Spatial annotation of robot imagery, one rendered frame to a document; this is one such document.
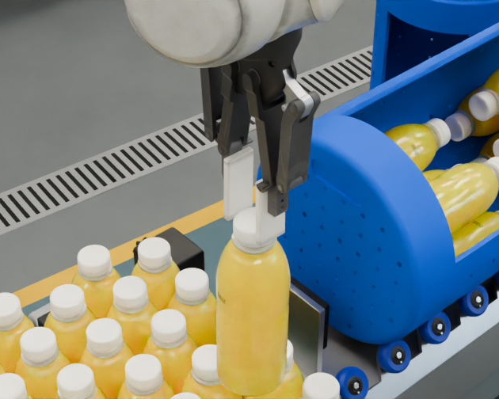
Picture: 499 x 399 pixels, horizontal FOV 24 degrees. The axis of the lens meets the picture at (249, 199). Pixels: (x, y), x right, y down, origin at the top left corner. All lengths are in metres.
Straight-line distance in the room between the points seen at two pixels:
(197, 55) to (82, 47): 3.21
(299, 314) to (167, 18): 0.80
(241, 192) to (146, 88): 2.61
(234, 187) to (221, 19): 0.41
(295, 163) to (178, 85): 2.71
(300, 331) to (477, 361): 0.28
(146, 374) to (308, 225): 0.31
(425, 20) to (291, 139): 1.17
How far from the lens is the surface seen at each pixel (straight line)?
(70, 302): 1.33
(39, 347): 1.29
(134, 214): 3.15
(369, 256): 1.36
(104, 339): 1.28
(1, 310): 1.33
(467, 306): 1.53
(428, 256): 1.32
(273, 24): 0.67
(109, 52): 3.83
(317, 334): 1.40
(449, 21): 2.07
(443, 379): 1.55
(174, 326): 1.29
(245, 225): 1.04
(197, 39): 0.66
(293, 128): 0.92
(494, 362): 1.62
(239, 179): 1.03
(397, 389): 1.48
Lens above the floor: 2.02
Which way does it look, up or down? 39 degrees down
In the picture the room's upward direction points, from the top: straight up
